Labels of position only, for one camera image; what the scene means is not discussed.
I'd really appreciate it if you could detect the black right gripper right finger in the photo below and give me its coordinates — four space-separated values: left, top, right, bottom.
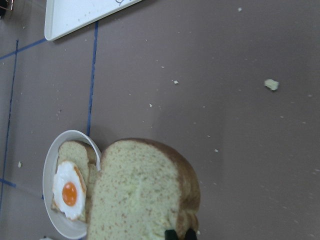
184 228 198 240

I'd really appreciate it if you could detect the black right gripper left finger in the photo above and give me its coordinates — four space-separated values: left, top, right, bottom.
164 229 179 240

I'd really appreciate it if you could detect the bread slice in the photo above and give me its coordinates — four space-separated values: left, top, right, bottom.
86 138 201 240
51 140 98 223

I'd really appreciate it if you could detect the white round plate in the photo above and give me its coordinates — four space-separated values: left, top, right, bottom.
42 130 101 240

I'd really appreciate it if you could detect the fried egg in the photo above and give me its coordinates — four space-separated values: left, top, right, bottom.
52 160 87 221

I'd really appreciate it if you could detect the white rectangular tray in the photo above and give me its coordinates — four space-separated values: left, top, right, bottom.
44 0 138 41

